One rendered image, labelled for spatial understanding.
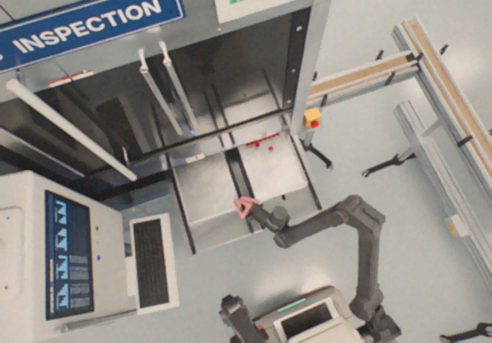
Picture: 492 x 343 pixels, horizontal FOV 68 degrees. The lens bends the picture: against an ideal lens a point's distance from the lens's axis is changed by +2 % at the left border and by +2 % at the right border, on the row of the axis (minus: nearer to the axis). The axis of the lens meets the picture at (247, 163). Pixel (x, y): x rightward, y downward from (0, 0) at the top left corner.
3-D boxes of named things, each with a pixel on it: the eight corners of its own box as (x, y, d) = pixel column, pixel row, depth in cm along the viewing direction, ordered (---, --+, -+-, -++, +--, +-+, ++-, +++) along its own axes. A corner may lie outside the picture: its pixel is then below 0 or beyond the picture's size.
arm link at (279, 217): (281, 250, 139) (295, 237, 144) (290, 236, 130) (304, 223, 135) (259, 228, 143) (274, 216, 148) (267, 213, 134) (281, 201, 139)
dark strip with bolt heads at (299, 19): (280, 129, 171) (293, 10, 96) (288, 126, 172) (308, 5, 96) (280, 131, 171) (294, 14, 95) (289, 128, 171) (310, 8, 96)
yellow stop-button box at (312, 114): (300, 114, 178) (301, 108, 171) (314, 110, 178) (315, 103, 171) (305, 128, 175) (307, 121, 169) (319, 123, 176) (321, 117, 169)
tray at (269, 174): (234, 140, 184) (234, 137, 180) (282, 124, 185) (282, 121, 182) (256, 201, 173) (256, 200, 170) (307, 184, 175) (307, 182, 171)
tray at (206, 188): (171, 161, 182) (169, 158, 178) (220, 144, 183) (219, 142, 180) (189, 224, 171) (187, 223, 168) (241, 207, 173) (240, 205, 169)
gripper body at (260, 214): (254, 205, 140) (270, 216, 138) (260, 201, 150) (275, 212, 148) (245, 218, 141) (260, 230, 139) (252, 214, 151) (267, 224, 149)
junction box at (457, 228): (442, 218, 209) (450, 216, 200) (450, 216, 209) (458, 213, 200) (453, 239, 205) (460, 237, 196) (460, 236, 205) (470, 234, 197)
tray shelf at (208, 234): (162, 165, 183) (161, 164, 181) (290, 122, 187) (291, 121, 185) (187, 257, 169) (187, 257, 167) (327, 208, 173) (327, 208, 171)
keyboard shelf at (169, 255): (114, 223, 183) (113, 222, 181) (169, 212, 184) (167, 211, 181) (121, 318, 169) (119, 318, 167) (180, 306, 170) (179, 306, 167)
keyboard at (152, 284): (133, 224, 180) (131, 223, 178) (161, 218, 180) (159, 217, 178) (140, 308, 168) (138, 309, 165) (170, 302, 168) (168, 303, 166)
